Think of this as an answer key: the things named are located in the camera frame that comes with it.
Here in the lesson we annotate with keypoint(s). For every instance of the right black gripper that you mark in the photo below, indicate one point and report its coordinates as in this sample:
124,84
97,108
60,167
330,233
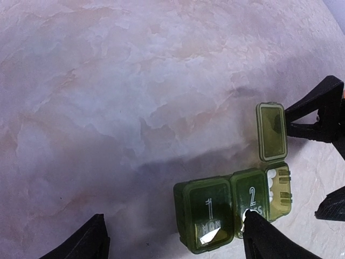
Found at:
327,99

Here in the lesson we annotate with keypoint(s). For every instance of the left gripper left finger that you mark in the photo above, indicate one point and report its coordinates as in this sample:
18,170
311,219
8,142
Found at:
91,240

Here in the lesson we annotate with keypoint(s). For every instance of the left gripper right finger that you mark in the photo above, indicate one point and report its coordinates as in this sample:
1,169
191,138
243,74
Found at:
263,240

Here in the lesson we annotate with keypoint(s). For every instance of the green weekly pill organizer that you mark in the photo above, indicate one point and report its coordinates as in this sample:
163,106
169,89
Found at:
210,212

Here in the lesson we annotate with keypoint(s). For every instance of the white pills in organizer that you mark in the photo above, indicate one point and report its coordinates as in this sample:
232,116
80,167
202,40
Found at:
271,173

